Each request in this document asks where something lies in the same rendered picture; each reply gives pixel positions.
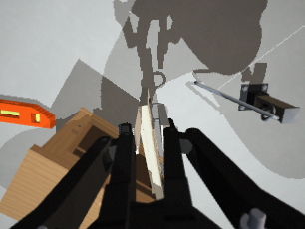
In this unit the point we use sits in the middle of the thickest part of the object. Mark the brown wooden cabinet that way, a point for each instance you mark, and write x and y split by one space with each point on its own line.
43 167

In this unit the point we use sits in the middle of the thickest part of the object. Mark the orange spirit level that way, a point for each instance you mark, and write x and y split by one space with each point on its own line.
25 114

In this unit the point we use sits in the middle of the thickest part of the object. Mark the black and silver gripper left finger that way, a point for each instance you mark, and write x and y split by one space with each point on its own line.
67 205

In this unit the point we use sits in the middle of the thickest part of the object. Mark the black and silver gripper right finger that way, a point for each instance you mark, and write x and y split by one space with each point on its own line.
243 202

